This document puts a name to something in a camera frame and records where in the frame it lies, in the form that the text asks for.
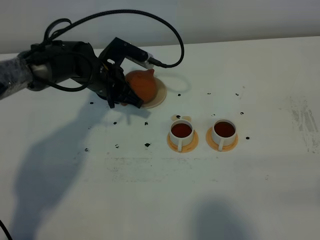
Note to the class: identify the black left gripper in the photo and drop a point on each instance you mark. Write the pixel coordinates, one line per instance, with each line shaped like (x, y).
(60, 61)

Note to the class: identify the brown clay teapot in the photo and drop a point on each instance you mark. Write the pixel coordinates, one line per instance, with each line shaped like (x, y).
(143, 84)

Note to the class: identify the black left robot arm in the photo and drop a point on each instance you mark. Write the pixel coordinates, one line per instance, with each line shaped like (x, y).
(15, 75)

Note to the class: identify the cream round teapot coaster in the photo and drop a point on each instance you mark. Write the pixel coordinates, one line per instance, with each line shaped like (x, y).
(159, 97)

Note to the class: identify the left white teacup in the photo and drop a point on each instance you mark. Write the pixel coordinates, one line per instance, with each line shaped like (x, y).
(181, 134)

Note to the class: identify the white teacup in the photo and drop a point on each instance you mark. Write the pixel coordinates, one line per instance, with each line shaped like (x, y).
(224, 133)
(181, 134)

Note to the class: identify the left orange saucer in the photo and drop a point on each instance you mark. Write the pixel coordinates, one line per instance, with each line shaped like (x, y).
(187, 148)

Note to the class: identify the orange saucer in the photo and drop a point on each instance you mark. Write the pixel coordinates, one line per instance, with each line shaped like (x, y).
(232, 145)
(187, 148)

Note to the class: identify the right orange saucer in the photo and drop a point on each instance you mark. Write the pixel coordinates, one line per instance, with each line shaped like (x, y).
(232, 145)

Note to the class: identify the right white teacup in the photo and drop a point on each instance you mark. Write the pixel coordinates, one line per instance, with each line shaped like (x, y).
(224, 133)

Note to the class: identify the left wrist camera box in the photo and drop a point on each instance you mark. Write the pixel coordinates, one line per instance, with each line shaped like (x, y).
(118, 50)

